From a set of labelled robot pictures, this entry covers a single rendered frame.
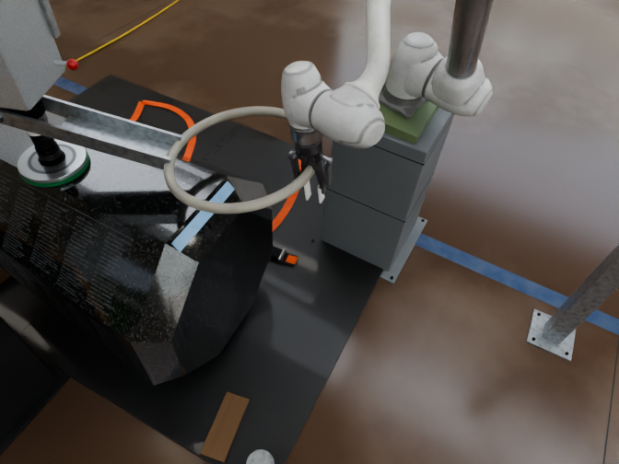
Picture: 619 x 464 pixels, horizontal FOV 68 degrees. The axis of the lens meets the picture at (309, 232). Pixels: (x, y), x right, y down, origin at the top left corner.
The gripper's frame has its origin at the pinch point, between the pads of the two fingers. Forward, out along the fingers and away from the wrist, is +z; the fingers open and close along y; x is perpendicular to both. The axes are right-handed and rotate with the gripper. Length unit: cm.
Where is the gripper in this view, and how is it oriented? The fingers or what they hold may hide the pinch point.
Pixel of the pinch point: (314, 191)
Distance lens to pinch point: 140.7
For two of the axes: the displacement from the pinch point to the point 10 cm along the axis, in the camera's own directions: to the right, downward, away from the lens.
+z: 1.0, 6.6, 7.5
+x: -3.8, 7.2, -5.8
